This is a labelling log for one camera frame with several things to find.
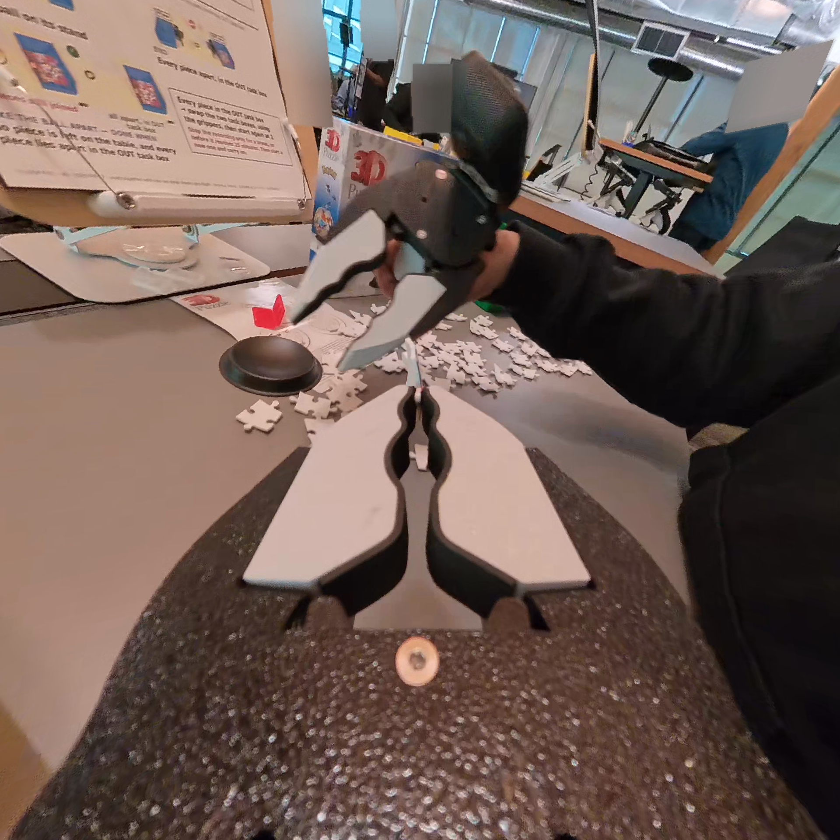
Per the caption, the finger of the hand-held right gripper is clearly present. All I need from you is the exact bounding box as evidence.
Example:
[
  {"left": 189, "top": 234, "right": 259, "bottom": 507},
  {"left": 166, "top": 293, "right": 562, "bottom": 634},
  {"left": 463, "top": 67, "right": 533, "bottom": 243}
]
[
  {"left": 287, "top": 209, "right": 395, "bottom": 324},
  {"left": 336, "top": 238, "right": 452, "bottom": 373}
]

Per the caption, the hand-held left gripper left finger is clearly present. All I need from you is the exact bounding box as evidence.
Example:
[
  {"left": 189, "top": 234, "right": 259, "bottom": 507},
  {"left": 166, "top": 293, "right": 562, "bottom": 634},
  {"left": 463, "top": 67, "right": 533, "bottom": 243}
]
[{"left": 243, "top": 386, "right": 417, "bottom": 616}]

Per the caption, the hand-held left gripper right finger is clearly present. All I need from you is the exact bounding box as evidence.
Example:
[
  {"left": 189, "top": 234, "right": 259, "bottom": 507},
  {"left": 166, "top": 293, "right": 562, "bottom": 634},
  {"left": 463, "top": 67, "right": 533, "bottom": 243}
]
[{"left": 423, "top": 387, "right": 593, "bottom": 618}]

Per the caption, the pile of white puzzle pieces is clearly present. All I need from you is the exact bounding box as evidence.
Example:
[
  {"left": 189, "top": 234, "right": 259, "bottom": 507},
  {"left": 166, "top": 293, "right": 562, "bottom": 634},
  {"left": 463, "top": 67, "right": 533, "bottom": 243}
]
[{"left": 235, "top": 298, "right": 595, "bottom": 441}]

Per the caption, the person's right forearm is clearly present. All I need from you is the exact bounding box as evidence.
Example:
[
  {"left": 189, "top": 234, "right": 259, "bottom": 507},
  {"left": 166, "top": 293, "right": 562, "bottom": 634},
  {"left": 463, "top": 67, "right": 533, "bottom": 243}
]
[{"left": 489, "top": 220, "right": 840, "bottom": 427}]

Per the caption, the colourful puzzle box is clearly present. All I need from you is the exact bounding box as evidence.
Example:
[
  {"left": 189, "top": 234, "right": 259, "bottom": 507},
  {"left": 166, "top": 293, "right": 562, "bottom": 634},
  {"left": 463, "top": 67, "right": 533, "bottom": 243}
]
[{"left": 308, "top": 117, "right": 473, "bottom": 263}]

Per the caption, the black dome puzzle stand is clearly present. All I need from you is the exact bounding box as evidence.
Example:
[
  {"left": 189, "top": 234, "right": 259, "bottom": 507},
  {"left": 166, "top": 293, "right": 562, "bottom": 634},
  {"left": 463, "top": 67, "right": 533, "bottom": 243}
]
[{"left": 218, "top": 336, "right": 324, "bottom": 396}]

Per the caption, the person's right hand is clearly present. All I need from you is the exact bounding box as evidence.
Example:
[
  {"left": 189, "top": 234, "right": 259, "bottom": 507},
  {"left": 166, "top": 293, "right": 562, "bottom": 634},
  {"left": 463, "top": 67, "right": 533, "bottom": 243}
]
[{"left": 374, "top": 226, "right": 524, "bottom": 306}]

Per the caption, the printed paper leaflet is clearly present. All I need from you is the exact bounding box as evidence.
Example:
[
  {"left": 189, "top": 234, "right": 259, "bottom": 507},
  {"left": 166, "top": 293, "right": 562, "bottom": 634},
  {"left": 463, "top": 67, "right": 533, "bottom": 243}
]
[{"left": 172, "top": 279, "right": 408, "bottom": 368}]

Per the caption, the person's black hoodie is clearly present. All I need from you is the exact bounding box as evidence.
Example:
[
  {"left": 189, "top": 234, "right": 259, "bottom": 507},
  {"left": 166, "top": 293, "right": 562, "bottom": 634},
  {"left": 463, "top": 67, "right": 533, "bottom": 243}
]
[{"left": 679, "top": 374, "right": 840, "bottom": 834}]

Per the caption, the instruction sheet board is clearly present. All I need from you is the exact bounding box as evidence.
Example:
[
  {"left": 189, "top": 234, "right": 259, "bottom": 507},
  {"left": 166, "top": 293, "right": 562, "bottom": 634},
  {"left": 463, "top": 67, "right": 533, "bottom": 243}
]
[{"left": 0, "top": 0, "right": 319, "bottom": 227}]

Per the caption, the black disc floor lamp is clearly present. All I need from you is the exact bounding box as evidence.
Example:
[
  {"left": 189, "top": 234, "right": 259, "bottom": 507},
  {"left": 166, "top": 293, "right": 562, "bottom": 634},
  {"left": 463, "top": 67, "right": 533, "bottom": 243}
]
[{"left": 645, "top": 56, "right": 694, "bottom": 132}]

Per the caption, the black desk mat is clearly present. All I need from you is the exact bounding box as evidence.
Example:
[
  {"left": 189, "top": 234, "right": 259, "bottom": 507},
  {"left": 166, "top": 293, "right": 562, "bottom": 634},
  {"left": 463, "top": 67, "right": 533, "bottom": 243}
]
[{"left": 0, "top": 259, "right": 309, "bottom": 316}]

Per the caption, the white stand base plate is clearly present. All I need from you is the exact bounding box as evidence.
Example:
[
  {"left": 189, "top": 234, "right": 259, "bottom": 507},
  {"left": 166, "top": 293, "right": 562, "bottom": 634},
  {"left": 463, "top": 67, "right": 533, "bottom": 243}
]
[{"left": 0, "top": 223, "right": 271, "bottom": 304}]

